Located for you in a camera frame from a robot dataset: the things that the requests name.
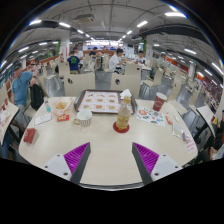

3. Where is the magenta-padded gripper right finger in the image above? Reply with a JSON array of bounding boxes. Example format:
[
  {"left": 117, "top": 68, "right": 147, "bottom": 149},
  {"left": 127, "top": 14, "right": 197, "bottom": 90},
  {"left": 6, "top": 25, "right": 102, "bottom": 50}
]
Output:
[{"left": 131, "top": 142, "right": 184, "bottom": 186}]

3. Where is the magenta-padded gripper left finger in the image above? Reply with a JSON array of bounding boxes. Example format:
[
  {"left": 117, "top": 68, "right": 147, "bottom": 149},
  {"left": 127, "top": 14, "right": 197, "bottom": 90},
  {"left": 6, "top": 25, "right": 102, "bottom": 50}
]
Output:
[{"left": 40, "top": 142, "right": 92, "bottom": 186}]

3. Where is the clear yellow-capped drink bottle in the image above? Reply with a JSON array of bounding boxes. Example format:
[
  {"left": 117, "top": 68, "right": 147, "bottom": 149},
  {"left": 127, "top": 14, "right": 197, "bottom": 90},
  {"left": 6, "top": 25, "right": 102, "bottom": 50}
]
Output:
[{"left": 115, "top": 95, "right": 133, "bottom": 132}]

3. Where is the colourful printed leaflet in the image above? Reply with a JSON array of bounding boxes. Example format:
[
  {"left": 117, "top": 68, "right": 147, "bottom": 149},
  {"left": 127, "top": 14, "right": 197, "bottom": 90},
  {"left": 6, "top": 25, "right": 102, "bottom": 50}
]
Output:
[{"left": 135, "top": 105, "right": 167, "bottom": 128}]

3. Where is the small red sauce packet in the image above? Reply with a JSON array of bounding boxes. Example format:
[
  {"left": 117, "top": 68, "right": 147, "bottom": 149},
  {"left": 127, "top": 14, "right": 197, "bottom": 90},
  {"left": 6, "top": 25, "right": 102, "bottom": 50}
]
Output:
[
  {"left": 56, "top": 114, "right": 71, "bottom": 122},
  {"left": 164, "top": 115, "right": 174, "bottom": 126}
]

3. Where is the clear plastic packet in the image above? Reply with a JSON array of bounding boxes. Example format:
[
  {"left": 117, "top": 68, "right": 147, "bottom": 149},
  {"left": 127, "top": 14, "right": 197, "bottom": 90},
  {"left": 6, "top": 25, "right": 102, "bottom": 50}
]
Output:
[{"left": 171, "top": 122, "right": 189, "bottom": 141}]

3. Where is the flat round red coaster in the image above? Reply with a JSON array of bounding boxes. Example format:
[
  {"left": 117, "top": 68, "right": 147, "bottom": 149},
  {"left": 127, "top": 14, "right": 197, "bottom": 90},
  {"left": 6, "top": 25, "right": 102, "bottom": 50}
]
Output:
[{"left": 112, "top": 121, "right": 131, "bottom": 134}]

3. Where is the white notice with red text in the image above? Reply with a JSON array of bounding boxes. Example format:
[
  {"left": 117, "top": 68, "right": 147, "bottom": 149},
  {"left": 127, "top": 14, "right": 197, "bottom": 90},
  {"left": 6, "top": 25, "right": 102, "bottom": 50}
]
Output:
[{"left": 184, "top": 139, "right": 198, "bottom": 154}]

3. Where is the white printed card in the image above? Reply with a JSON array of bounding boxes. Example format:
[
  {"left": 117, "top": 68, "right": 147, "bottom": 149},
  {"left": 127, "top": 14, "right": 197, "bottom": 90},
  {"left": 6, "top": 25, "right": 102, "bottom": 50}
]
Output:
[{"left": 33, "top": 112, "right": 54, "bottom": 127}]

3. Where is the red flat pack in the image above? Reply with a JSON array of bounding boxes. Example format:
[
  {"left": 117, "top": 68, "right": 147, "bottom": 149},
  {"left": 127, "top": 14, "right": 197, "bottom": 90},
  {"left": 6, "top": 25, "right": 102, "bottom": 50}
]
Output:
[{"left": 22, "top": 127, "right": 38, "bottom": 145}]

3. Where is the white orange food wrapper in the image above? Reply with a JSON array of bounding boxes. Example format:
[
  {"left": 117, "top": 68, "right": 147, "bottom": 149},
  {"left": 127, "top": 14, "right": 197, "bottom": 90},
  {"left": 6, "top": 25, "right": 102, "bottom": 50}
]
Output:
[{"left": 50, "top": 96, "right": 74, "bottom": 117}]

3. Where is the red paper cup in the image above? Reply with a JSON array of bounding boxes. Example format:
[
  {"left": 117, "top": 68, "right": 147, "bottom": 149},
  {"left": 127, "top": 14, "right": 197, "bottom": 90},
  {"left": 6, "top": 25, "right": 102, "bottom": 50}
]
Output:
[{"left": 152, "top": 92, "right": 168, "bottom": 112}]

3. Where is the brown food tray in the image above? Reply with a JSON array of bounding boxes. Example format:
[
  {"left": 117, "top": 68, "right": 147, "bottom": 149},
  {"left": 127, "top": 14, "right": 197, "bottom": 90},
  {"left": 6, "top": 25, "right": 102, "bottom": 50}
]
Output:
[{"left": 73, "top": 89, "right": 139, "bottom": 115}]

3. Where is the crumpled white napkin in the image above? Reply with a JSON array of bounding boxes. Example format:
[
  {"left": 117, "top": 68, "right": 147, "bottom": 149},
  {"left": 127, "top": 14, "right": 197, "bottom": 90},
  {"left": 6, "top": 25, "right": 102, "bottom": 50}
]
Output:
[{"left": 119, "top": 88, "right": 133, "bottom": 100}]

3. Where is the person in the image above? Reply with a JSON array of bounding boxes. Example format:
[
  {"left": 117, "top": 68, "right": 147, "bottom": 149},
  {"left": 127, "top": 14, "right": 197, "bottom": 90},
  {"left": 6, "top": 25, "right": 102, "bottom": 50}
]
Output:
[
  {"left": 213, "top": 109, "right": 224, "bottom": 148},
  {"left": 65, "top": 50, "right": 82, "bottom": 73},
  {"left": 134, "top": 50, "right": 148, "bottom": 66},
  {"left": 196, "top": 143, "right": 224, "bottom": 161},
  {"left": 11, "top": 64, "right": 39, "bottom": 128},
  {"left": 108, "top": 48, "right": 127, "bottom": 74}
]

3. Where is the beige neighbouring table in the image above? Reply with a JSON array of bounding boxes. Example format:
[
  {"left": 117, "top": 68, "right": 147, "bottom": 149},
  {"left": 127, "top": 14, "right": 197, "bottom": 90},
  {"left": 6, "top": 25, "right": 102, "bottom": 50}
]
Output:
[
  {"left": 195, "top": 105, "right": 218, "bottom": 139},
  {"left": 0, "top": 100, "right": 20, "bottom": 146}
]

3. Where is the black backpack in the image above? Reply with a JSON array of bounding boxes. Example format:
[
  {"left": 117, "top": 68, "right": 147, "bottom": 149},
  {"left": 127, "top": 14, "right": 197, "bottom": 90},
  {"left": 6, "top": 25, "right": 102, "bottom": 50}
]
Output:
[{"left": 29, "top": 83, "right": 45, "bottom": 112}]

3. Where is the beige dining chair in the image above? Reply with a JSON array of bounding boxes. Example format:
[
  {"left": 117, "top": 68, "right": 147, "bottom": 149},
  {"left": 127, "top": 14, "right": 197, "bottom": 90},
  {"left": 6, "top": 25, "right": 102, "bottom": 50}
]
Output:
[
  {"left": 110, "top": 73, "right": 142, "bottom": 100},
  {"left": 63, "top": 72, "right": 97, "bottom": 98}
]

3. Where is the beige dining chairs group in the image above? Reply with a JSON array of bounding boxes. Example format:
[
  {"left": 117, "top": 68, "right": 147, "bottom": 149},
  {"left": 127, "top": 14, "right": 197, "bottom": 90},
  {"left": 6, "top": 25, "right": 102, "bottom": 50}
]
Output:
[{"left": 39, "top": 53, "right": 201, "bottom": 111}]

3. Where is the ceiling air conditioner unit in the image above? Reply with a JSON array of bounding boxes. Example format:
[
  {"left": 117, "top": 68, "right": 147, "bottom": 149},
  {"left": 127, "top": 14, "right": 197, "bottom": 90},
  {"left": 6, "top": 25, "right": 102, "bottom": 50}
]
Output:
[{"left": 73, "top": 13, "right": 96, "bottom": 24}]

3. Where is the ceiling lights group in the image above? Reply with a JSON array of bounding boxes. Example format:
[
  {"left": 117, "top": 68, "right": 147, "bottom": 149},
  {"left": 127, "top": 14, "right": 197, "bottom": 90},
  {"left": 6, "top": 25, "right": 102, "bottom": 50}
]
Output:
[{"left": 0, "top": 11, "right": 224, "bottom": 76}]

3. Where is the patterned mug with gold handle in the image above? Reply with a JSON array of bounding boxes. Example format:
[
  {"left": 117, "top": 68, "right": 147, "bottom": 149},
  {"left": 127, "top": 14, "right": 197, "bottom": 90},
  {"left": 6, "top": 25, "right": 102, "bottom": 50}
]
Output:
[{"left": 72, "top": 109, "right": 93, "bottom": 128}]

